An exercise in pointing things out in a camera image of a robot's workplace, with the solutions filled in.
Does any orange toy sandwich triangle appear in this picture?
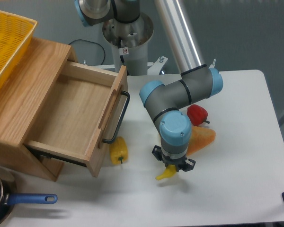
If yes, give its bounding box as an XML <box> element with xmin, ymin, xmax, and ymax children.
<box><xmin>186</xmin><ymin>126</ymin><xmax>216</xmax><ymax>156</ymax></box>

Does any wooden drawer cabinet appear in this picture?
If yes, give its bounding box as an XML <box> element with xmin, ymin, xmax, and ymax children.
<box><xmin>0</xmin><ymin>37</ymin><xmax>77</xmax><ymax>181</ymax></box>

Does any red toy bell pepper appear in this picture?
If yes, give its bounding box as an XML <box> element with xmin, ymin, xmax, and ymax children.
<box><xmin>187</xmin><ymin>104</ymin><xmax>210</xmax><ymax>126</ymax></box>

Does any open wooden drawer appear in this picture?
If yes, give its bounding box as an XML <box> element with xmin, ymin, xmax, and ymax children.
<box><xmin>24</xmin><ymin>61</ymin><xmax>128</xmax><ymax>177</ymax></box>

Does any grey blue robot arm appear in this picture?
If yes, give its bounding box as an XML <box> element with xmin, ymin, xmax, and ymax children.
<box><xmin>74</xmin><ymin>0</ymin><xmax>223</xmax><ymax>172</ymax></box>

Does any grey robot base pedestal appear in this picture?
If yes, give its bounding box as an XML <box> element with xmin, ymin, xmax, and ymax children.
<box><xmin>102</xmin><ymin>13</ymin><xmax>168</xmax><ymax>76</ymax></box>

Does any black pan blue handle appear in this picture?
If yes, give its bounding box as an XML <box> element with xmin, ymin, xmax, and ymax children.
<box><xmin>0</xmin><ymin>168</ymin><xmax>58</xmax><ymax>224</ymax></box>

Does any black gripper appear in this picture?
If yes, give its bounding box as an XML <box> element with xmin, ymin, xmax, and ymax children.
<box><xmin>152</xmin><ymin>145</ymin><xmax>195</xmax><ymax>172</ymax></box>

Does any black metal drawer handle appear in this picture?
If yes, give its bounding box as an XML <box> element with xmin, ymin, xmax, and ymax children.
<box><xmin>101</xmin><ymin>90</ymin><xmax>130</xmax><ymax>144</ymax></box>

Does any yellow toy bell pepper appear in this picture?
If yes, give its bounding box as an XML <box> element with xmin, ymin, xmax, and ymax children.
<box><xmin>109</xmin><ymin>137</ymin><xmax>128</xmax><ymax>165</ymax></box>

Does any black cable loop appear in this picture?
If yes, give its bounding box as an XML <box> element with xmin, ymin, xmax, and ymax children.
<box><xmin>68</xmin><ymin>39</ymin><xmax>106</xmax><ymax>66</ymax></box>

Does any yellow toy banana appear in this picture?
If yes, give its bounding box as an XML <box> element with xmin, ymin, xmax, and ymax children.
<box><xmin>155</xmin><ymin>165</ymin><xmax>177</xmax><ymax>181</ymax></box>

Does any yellow plastic mesh basket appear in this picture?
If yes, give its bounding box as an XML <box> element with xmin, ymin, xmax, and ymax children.
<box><xmin>0</xmin><ymin>10</ymin><xmax>38</xmax><ymax>89</ymax></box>

